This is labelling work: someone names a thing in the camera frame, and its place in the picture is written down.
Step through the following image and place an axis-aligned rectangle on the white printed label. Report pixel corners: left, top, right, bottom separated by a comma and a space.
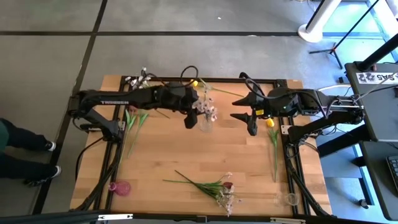
356, 72, 398, 85

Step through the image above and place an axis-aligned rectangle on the black slanted pole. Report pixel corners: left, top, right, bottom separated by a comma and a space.
357, 32, 398, 72

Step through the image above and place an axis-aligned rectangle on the black tripod stand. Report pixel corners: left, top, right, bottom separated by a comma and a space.
309, 0, 382, 70

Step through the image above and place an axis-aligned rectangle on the white cable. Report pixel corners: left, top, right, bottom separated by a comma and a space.
306, 83, 353, 100

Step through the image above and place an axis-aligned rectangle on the pink glass vase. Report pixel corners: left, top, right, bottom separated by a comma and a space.
108, 179, 132, 197

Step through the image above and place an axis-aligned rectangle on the small clear glass vase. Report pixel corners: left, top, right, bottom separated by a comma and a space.
273, 192, 300, 208

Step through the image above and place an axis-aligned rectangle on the black desk leg beam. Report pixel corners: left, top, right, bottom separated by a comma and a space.
317, 124, 374, 158

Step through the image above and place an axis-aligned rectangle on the dark grey low desk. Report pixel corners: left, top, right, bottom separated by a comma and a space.
360, 141, 398, 222

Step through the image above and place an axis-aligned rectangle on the silver beam bracket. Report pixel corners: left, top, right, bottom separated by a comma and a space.
98, 213, 134, 222
269, 217, 307, 224

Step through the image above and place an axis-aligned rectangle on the dark red tulip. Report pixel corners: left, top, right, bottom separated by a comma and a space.
162, 179, 234, 191
119, 105, 137, 163

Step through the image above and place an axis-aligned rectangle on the black cable bundle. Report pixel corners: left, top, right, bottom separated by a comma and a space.
285, 146, 330, 217
74, 152, 121, 212

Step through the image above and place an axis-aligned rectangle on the yellow tulip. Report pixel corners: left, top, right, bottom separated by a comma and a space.
127, 113, 149, 159
190, 77, 246, 98
266, 117, 280, 183

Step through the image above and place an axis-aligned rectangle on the white floor stand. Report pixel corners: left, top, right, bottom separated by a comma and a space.
297, 0, 343, 44

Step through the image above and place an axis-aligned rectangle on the black table frame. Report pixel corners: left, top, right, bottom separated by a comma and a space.
104, 75, 312, 217

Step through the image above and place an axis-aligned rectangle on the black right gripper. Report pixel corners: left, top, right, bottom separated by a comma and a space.
229, 90, 272, 137

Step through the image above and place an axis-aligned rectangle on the white frame beam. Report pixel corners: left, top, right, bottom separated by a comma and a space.
368, 0, 398, 41

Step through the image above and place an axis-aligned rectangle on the black front beam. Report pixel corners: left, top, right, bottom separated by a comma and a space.
0, 210, 398, 224

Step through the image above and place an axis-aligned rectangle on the black keyboard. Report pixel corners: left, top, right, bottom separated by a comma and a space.
386, 155, 398, 194

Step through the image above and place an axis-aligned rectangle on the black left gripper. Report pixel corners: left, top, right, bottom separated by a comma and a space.
172, 81, 200, 129

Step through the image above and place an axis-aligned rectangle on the person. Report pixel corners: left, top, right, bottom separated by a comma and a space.
0, 117, 62, 188

